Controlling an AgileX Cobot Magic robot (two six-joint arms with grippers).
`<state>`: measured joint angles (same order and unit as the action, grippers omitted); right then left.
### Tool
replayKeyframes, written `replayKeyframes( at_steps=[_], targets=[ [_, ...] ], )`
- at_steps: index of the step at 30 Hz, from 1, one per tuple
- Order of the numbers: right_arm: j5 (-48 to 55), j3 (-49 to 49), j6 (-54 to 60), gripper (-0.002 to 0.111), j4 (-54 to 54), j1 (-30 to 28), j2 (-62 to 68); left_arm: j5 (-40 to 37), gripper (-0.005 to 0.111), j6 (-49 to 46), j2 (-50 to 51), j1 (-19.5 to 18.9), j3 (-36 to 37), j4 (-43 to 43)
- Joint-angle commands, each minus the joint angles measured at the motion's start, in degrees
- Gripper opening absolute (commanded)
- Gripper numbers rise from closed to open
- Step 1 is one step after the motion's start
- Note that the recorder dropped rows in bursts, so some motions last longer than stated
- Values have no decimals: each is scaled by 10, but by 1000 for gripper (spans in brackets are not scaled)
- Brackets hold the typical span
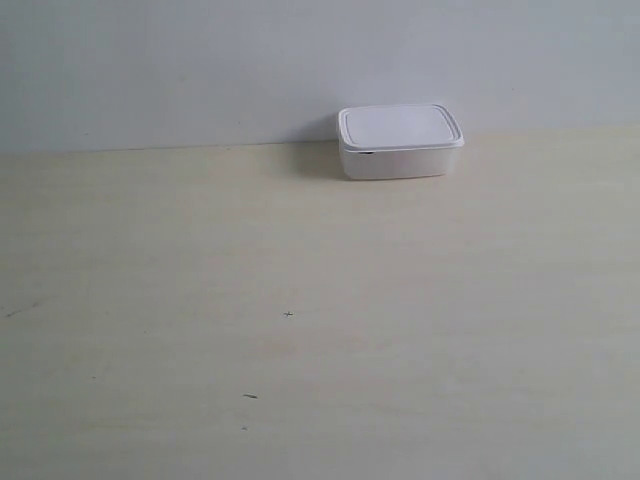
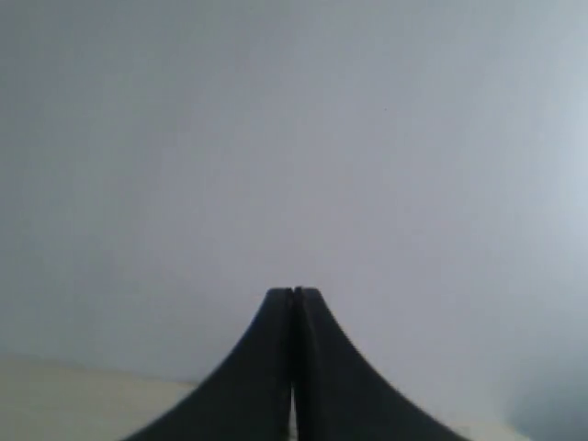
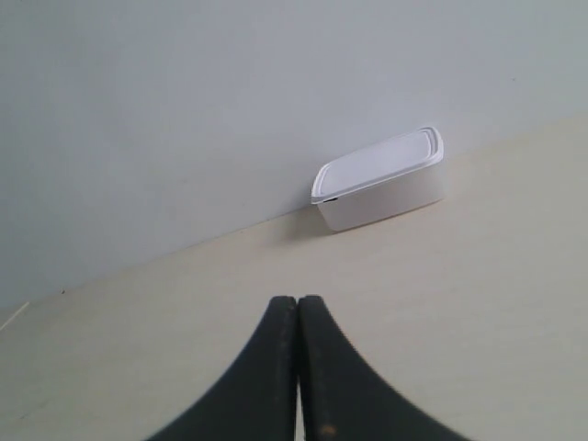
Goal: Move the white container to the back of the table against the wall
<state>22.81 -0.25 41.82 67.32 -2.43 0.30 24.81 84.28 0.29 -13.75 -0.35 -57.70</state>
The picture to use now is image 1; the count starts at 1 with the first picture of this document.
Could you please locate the white lidded plastic container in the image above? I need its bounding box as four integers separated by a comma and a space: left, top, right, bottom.
337, 104, 465, 180

